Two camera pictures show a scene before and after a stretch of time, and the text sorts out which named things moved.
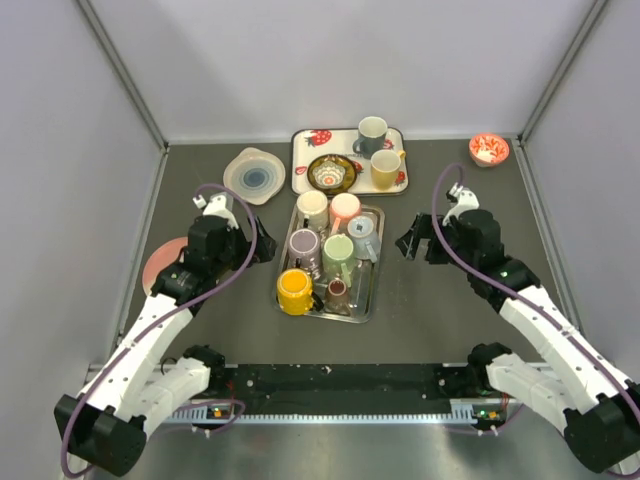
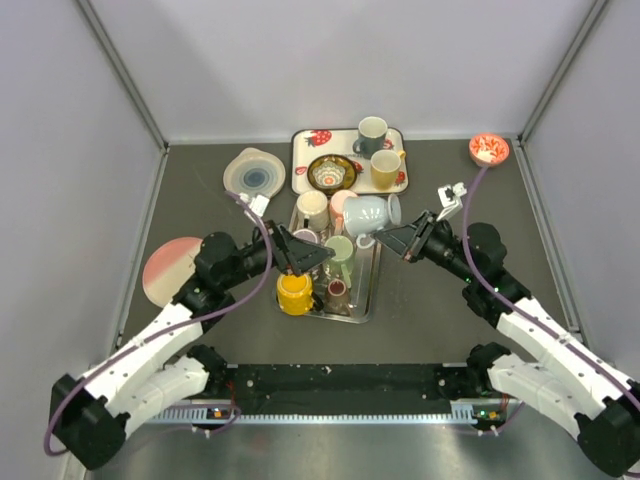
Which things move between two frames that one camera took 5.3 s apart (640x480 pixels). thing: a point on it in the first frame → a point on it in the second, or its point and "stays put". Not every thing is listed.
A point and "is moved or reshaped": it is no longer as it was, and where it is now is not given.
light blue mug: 365,242 is moved or reshaped
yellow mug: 294,291 stays put
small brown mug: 337,299 stays put
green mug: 337,258 stays put
